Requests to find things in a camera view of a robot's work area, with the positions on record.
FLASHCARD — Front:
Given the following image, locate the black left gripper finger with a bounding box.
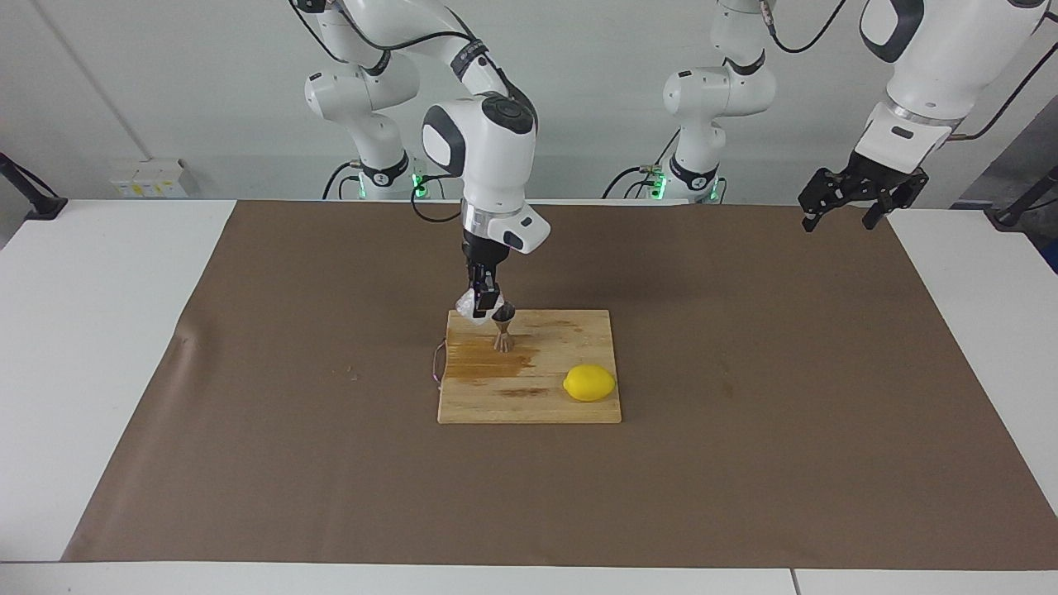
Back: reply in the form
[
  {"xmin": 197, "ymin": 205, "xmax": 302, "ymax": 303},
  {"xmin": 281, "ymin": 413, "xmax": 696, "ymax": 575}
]
[
  {"xmin": 798, "ymin": 168, "xmax": 844, "ymax": 234},
  {"xmin": 861, "ymin": 183, "xmax": 920, "ymax": 232}
]

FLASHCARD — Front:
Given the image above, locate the brown paper table mat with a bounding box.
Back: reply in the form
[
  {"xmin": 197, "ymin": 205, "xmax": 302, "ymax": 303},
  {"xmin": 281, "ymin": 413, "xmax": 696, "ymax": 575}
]
[{"xmin": 61, "ymin": 200, "xmax": 1058, "ymax": 572}]

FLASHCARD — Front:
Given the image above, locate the yellow lemon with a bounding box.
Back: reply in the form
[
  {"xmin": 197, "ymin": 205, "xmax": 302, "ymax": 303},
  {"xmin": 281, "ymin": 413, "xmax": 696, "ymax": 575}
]
[{"xmin": 562, "ymin": 363, "xmax": 618, "ymax": 403}]

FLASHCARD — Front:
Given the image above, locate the black base cable bundle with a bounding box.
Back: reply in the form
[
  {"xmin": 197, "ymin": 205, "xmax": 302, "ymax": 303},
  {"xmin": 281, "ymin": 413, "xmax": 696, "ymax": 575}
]
[
  {"xmin": 321, "ymin": 160, "xmax": 365, "ymax": 201},
  {"xmin": 602, "ymin": 122, "xmax": 680, "ymax": 201}
]

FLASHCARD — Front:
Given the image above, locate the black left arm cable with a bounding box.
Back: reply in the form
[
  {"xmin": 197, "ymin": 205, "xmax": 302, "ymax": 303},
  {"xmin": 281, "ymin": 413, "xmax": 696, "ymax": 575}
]
[{"xmin": 764, "ymin": 0, "xmax": 1058, "ymax": 142}]

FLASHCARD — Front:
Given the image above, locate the white yellow wall socket box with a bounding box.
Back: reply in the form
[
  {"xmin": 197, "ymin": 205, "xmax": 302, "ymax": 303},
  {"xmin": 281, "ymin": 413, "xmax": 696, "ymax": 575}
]
[{"xmin": 109, "ymin": 158, "xmax": 190, "ymax": 200}]

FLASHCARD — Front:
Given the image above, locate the steel double jigger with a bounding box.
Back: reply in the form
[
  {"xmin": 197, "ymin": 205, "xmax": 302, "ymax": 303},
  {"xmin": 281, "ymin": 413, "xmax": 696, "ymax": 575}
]
[{"xmin": 492, "ymin": 301, "xmax": 518, "ymax": 355}]

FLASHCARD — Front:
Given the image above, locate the black clamp stand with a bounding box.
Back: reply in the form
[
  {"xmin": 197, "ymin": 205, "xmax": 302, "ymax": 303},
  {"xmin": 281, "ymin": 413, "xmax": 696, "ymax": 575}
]
[
  {"xmin": 0, "ymin": 152, "xmax": 69, "ymax": 221},
  {"xmin": 991, "ymin": 164, "xmax": 1058, "ymax": 231}
]

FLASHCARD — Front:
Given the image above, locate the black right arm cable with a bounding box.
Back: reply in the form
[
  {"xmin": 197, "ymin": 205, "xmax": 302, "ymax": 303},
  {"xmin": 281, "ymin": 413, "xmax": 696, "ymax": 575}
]
[{"xmin": 289, "ymin": 0, "xmax": 482, "ymax": 226}]

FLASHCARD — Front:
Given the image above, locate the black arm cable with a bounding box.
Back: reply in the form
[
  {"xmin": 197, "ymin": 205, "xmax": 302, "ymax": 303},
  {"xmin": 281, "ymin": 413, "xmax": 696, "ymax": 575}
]
[
  {"xmin": 764, "ymin": 0, "xmax": 1058, "ymax": 142},
  {"xmin": 289, "ymin": 0, "xmax": 482, "ymax": 226}
]

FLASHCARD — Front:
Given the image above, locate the wooden cutting board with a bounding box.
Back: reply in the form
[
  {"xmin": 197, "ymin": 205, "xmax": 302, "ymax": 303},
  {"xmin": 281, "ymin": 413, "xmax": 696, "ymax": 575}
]
[{"xmin": 431, "ymin": 309, "xmax": 623, "ymax": 426}]

